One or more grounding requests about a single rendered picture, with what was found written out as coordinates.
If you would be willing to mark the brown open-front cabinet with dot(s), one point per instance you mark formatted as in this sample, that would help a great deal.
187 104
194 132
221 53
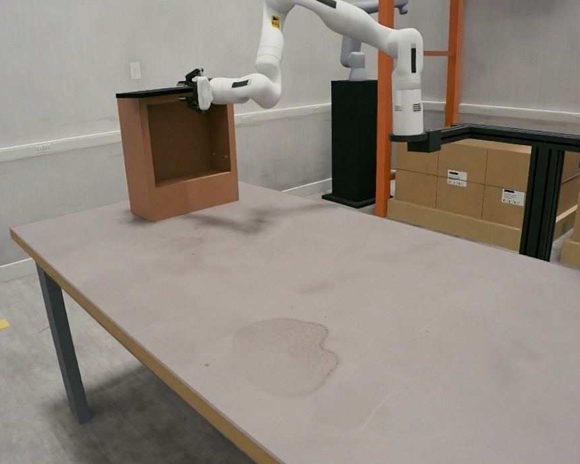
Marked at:
170 145

